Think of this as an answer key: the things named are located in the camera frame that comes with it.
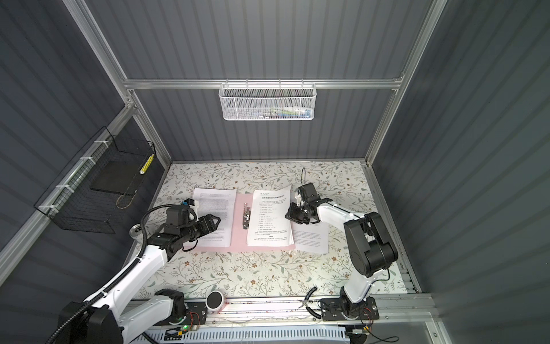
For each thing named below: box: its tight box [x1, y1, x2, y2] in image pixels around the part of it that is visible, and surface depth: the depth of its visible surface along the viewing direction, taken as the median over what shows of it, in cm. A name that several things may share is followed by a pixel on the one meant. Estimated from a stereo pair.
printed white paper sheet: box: [193, 187, 238, 248], surface depth 101 cm
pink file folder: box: [191, 192, 296, 253], surface depth 94 cm
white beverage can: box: [128, 223, 144, 242], surface depth 80 cm
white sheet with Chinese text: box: [246, 185, 295, 247], surface depth 98 cm
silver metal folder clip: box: [242, 202, 251, 230], surface depth 99 cm
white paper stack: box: [290, 220, 329, 254], surface depth 93 cm
